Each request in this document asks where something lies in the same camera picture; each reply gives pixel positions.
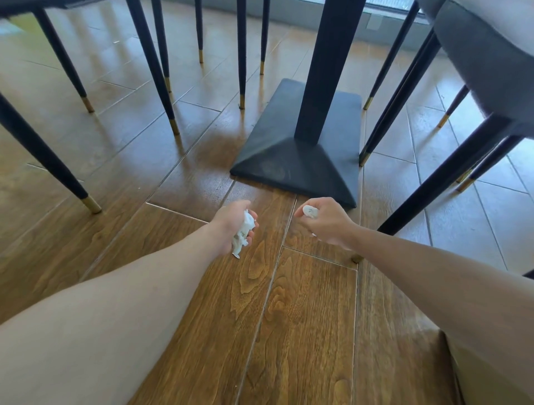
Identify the person's left fingers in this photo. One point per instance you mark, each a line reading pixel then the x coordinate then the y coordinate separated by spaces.
pixel 253 234

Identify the person's left forearm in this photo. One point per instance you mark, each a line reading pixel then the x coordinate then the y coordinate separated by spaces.
pixel 108 317

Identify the person's beige shorts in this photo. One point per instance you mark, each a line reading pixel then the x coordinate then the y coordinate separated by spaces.
pixel 479 384

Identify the person's left hand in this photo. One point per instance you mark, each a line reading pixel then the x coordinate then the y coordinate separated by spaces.
pixel 225 221

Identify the person's right forearm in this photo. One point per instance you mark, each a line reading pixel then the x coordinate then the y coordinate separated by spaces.
pixel 450 292

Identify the grey upholstered chair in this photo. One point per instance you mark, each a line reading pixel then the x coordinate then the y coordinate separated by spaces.
pixel 392 58
pixel 484 62

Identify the person's right hand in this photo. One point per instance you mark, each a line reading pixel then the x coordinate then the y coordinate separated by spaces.
pixel 331 223

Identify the small white tissue wad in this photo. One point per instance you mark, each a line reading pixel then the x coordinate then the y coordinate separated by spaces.
pixel 311 212

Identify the black pedestal table base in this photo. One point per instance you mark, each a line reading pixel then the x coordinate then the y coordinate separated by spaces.
pixel 308 158

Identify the black chair with gold-tipped legs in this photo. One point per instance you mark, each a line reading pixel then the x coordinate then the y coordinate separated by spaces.
pixel 241 54
pixel 50 158

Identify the white wall socket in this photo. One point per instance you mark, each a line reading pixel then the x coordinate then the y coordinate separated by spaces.
pixel 374 23

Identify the white tissue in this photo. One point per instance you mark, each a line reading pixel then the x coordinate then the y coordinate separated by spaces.
pixel 246 224

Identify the person's right thumb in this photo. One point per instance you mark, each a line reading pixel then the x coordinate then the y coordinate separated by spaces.
pixel 301 211

